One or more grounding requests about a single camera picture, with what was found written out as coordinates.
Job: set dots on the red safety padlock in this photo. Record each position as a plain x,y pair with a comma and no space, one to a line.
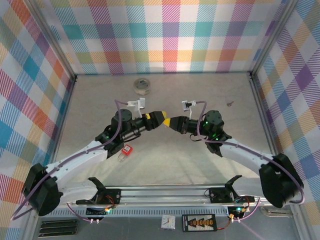
126,150

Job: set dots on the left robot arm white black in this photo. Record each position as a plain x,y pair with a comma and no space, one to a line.
75,160

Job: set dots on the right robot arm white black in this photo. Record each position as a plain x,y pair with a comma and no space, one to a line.
245,152

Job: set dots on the clear tape roll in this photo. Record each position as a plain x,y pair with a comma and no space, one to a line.
142,86

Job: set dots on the small lit circuit board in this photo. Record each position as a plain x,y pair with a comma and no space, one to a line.
238,209
110,209

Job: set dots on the small white clock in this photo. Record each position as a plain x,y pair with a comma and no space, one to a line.
168,222

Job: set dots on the black board orange connectors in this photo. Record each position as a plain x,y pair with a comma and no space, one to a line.
199,223

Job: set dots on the black ribbed bar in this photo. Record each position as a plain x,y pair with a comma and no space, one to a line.
58,227
58,222
58,233

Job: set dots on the aluminium frame side profile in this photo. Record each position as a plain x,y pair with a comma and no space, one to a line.
275,150

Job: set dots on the aluminium frame post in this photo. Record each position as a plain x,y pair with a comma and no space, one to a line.
53,40
273,37

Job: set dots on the silver metal bracket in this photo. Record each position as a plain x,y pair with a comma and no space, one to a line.
275,212

